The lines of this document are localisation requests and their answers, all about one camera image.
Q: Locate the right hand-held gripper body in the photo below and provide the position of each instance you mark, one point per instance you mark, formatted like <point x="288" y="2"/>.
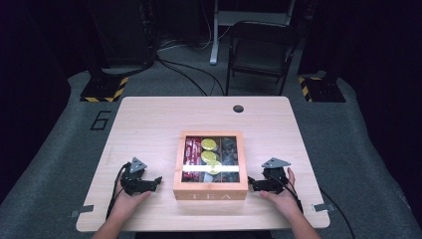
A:
<point x="275" y="179"/>

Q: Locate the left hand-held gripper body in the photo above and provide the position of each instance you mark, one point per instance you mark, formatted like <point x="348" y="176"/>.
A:
<point x="132" y="184"/>

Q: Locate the wooden tea box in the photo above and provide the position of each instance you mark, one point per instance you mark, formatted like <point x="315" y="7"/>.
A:
<point x="210" y="194"/>

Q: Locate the person's left hand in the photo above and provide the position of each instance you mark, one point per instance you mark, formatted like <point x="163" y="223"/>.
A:
<point x="127" y="204"/>

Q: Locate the person's right hand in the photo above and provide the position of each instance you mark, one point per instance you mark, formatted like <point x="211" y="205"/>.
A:
<point x="287" y="202"/>

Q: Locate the bunch of dark sachets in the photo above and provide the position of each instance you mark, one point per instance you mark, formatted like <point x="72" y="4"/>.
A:
<point x="229" y="151"/>

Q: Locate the round gold foil packet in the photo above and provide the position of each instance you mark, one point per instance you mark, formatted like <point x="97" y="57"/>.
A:
<point x="209" y="144"/>
<point x="214" y="167"/>
<point x="209" y="156"/>

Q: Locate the bunch of red sachets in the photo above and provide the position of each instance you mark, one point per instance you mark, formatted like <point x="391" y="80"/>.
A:
<point x="193" y="151"/>

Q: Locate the person's dark clothing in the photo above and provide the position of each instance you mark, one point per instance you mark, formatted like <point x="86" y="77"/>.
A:
<point x="202" y="235"/>

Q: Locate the black stand with striped base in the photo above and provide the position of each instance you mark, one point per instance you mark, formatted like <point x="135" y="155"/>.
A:
<point x="104" y="88"/>
<point x="320" y="89"/>

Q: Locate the black folding chair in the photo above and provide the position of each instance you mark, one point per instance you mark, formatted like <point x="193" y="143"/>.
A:
<point x="262" y="49"/>

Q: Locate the grey metal table bracket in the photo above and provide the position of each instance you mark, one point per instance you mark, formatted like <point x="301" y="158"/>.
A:
<point x="82" y="210"/>
<point x="322" y="207"/>

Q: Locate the white desk frame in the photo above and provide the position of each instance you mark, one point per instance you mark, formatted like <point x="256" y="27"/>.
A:
<point x="215" y="40"/>

